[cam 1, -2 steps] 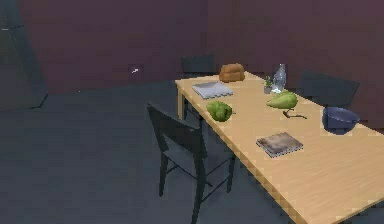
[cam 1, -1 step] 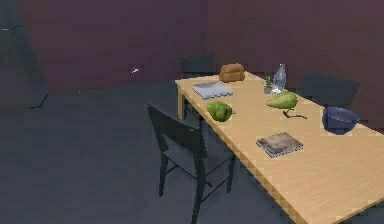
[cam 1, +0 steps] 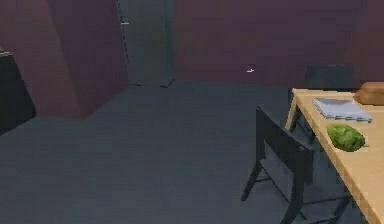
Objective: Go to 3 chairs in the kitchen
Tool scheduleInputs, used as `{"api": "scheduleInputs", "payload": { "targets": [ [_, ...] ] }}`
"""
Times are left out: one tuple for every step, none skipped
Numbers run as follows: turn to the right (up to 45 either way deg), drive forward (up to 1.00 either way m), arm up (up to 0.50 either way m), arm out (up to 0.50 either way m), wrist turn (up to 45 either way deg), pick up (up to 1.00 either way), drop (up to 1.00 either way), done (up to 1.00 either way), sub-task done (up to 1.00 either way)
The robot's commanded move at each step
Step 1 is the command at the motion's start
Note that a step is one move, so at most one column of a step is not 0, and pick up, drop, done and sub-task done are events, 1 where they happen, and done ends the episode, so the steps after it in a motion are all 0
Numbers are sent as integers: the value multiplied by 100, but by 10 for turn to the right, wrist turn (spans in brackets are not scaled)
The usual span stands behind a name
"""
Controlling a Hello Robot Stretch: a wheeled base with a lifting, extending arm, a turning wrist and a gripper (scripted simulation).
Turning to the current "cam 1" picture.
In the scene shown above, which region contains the brown bread loaf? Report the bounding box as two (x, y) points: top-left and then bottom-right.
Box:
(353, 81), (384, 107)

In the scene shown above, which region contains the grey room door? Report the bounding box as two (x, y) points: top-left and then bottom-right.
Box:
(116, 0), (176, 88)

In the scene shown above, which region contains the green lettuce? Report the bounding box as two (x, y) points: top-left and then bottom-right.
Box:
(326, 123), (367, 153)

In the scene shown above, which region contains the light wooden table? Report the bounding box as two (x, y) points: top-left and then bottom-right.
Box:
(285, 87), (384, 224)

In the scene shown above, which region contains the black chair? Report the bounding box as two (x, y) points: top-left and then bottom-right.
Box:
(304, 63), (356, 90)
(240, 105), (352, 224)

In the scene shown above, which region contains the black cabinet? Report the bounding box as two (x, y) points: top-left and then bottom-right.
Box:
(0, 49), (37, 136)

